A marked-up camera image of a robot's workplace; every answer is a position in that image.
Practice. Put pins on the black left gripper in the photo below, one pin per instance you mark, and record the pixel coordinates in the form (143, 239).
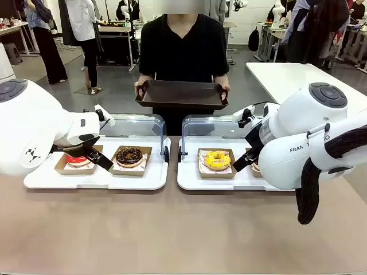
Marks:
(86, 141)

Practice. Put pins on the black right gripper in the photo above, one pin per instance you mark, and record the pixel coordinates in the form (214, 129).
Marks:
(255, 140)

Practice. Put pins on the white printed paper liner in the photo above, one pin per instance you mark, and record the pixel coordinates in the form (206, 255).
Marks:
(83, 168)
(201, 161)
(145, 159)

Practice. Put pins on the red glazed donut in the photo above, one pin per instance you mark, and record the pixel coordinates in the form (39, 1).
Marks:
(76, 161)

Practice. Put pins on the brown cardboard donut tray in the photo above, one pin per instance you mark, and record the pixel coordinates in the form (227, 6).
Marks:
(61, 169)
(218, 174)
(126, 172)

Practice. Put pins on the dark brown serving tray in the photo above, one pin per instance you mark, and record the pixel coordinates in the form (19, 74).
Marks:
(180, 94)

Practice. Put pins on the person's left forearm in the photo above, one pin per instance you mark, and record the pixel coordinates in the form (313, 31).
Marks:
(221, 79)

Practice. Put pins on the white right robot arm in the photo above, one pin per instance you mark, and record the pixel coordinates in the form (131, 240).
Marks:
(301, 114)

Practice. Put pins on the person's right forearm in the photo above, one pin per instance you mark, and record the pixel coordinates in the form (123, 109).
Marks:
(145, 78)

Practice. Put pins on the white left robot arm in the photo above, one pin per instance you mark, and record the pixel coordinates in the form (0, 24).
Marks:
(28, 114)

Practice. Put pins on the yellow glazed sprinkle donut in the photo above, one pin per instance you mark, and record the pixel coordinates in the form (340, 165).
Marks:
(218, 160)

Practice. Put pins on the dark chocolate glazed donut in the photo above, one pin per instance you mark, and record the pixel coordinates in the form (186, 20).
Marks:
(129, 157)

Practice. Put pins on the person in black shirt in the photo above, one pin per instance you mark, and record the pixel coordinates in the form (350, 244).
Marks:
(183, 57)

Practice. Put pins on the person in blue top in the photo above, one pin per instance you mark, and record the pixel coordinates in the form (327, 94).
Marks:
(48, 51)

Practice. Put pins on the person in white shirt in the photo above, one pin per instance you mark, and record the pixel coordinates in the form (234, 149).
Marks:
(86, 28)

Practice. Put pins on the person in dark clothes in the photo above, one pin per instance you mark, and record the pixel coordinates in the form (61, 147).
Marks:
(315, 34)

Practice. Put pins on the person's left hand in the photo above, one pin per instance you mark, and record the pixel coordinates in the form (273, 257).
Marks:
(226, 87)

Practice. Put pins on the person's right hand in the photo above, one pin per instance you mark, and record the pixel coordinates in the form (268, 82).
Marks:
(138, 85)

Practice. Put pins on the white display tray base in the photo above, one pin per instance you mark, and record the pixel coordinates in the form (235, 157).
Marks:
(189, 177)
(129, 182)

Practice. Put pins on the clear plastic display lid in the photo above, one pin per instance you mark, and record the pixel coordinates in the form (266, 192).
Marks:
(137, 124)
(200, 126)

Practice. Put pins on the large white table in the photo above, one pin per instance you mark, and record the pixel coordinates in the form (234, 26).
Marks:
(286, 77)

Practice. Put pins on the black backpack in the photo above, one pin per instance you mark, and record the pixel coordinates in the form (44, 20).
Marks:
(253, 40)

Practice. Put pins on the white air purifier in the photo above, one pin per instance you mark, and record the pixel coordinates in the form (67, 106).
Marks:
(5, 66)

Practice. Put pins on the grey plastic stool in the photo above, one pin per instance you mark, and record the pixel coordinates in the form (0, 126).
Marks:
(13, 53)

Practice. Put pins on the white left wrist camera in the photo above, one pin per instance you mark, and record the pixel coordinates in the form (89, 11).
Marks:
(106, 116)

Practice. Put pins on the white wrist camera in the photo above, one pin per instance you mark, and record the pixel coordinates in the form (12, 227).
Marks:
(243, 112)
(106, 116)

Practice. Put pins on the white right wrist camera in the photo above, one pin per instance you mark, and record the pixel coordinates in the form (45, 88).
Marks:
(243, 112)

